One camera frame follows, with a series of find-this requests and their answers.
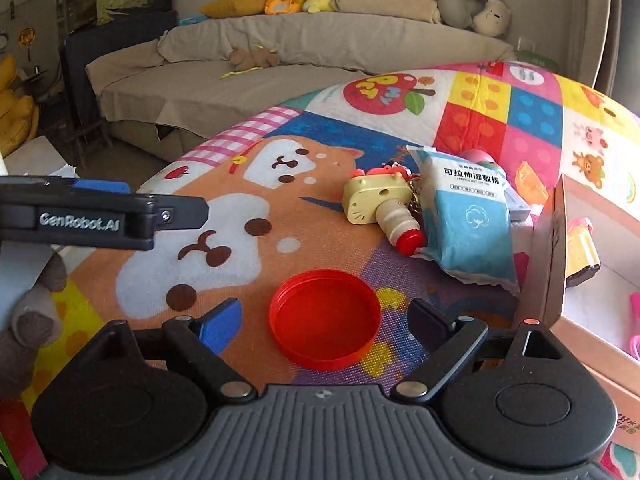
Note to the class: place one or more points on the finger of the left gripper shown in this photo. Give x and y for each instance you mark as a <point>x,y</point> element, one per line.
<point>105,186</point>

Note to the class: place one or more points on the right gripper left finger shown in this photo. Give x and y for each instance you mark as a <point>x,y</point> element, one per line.
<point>193,348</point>

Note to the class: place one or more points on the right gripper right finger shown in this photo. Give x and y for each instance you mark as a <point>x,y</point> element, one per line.
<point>451,345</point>

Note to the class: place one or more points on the blue white cotton pad pack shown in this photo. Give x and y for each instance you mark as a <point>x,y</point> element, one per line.
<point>466,220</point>

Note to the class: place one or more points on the small bottle with red cap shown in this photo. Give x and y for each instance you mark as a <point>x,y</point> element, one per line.
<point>402,230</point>

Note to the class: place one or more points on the red plastic lid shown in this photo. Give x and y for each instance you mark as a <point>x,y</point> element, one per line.
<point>324,319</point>

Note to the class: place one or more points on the yellow cup with pink lid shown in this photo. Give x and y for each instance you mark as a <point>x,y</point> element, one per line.
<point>582,259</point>

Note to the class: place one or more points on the yellow toy camera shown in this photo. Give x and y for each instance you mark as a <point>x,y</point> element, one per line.
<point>364,191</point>

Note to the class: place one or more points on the orange plastic toy shell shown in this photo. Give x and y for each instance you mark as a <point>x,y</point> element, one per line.
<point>529,186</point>

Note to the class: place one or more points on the pink plastic toy utensil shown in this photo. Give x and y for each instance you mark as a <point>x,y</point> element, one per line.
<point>634,339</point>

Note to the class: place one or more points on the white power adapter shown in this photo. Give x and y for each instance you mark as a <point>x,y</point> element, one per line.
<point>519,210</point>

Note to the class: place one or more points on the pink green toy mushroom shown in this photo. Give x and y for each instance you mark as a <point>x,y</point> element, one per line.
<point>483,159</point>

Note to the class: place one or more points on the beige covered sofa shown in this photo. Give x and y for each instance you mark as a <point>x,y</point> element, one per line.
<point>169,95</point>

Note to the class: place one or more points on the pink cardboard box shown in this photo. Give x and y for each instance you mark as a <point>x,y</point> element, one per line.
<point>592,319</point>

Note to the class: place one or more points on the colourful cartoon play mat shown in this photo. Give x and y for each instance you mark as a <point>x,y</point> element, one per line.
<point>265,319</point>

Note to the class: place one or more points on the small brown plush toy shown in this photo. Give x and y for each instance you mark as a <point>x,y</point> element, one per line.
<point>242,60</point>

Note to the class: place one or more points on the yellow banana plush pillow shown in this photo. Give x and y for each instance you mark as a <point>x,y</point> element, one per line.
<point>233,8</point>

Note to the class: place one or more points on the grey neck pillow with bear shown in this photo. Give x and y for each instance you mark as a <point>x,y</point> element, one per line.
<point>490,18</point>

